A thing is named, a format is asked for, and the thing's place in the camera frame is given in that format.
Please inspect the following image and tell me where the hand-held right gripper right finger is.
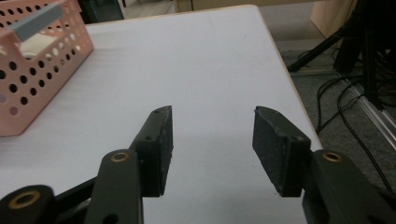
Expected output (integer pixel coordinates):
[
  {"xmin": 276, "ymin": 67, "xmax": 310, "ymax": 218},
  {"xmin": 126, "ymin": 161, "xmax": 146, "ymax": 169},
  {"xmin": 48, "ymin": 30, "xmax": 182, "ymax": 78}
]
[{"xmin": 252, "ymin": 105, "xmax": 313, "ymax": 198}]

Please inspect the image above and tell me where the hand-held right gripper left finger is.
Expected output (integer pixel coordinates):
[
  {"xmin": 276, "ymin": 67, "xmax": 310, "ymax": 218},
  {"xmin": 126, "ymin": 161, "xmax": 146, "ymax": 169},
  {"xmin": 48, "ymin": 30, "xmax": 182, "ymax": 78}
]
[{"xmin": 129, "ymin": 105, "xmax": 175, "ymax": 198}]

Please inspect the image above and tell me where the pink perforated plastic basket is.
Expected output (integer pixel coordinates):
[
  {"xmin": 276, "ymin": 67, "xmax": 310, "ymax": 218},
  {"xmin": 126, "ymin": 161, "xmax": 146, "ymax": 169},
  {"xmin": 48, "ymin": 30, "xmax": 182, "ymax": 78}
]
[{"xmin": 0, "ymin": 0, "xmax": 95, "ymax": 138}]

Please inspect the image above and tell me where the black tripod stand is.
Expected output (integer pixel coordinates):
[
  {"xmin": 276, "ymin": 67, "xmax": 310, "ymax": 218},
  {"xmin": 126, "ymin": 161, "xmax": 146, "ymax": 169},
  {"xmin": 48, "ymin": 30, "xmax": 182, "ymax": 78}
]
[{"xmin": 287, "ymin": 0, "xmax": 396, "ymax": 110}]

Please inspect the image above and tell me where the light wooden cabinet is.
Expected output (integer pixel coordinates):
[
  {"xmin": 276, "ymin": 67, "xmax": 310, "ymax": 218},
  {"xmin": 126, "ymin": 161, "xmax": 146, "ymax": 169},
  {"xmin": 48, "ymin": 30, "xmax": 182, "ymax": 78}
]
[{"xmin": 310, "ymin": 0, "xmax": 360, "ymax": 39}]

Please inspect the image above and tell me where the dark green furniture piece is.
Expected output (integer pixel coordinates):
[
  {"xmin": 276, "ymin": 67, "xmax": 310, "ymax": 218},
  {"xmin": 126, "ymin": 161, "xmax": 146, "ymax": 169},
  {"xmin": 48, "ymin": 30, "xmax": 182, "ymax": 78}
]
[{"xmin": 77, "ymin": 0, "xmax": 125, "ymax": 25}]

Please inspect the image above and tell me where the white item in basket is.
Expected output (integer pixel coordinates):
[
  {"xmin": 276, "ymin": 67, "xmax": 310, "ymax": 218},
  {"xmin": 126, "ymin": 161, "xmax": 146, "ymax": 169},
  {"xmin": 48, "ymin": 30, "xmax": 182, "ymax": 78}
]
[{"xmin": 19, "ymin": 33, "xmax": 53, "ymax": 60}]

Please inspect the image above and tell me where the black floor cable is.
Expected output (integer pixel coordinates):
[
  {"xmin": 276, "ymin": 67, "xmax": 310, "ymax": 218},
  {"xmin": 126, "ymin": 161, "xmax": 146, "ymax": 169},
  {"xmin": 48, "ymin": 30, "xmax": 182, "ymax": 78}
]
[
  {"xmin": 315, "ymin": 75, "xmax": 366, "ymax": 135},
  {"xmin": 336, "ymin": 79, "xmax": 394, "ymax": 193}
]

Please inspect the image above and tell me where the silver metal rail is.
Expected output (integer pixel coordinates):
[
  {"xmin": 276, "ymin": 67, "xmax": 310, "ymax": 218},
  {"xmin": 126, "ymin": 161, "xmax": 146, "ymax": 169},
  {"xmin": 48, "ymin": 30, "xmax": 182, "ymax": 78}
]
[{"xmin": 341, "ymin": 77, "xmax": 396, "ymax": 151}]

